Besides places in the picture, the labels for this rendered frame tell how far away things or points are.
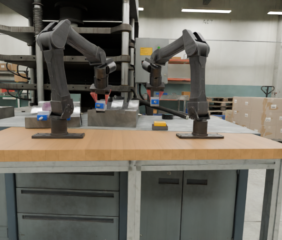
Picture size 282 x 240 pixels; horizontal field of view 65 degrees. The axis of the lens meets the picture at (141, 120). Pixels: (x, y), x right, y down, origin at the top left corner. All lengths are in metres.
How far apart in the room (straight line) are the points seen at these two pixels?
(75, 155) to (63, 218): 0.73
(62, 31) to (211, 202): 1.11
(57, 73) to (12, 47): 8.23
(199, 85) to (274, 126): 4.03
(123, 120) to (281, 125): 4.17
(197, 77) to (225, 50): 7.62
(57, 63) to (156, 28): 7.39
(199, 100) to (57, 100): 0.58
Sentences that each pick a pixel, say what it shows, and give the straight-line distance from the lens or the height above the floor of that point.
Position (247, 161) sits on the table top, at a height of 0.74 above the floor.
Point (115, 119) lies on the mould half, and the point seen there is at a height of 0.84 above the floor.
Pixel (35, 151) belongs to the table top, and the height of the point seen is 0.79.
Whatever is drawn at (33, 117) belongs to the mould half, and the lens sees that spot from 1.20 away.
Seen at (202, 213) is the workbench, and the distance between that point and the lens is 1.36.
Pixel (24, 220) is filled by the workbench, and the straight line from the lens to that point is 1.53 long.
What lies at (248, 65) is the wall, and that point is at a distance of 8.87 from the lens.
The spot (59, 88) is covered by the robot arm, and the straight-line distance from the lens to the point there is 0.92.
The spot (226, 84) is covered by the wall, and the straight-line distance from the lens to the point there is 8.52.
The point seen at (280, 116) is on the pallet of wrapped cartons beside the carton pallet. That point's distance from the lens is 5.00.
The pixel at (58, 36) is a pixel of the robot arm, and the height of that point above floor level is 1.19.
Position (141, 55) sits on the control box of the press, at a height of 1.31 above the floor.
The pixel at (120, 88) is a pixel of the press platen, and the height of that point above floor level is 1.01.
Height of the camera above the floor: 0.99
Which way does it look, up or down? 7 degrees down
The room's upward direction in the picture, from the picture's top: 1 degrees clockwise
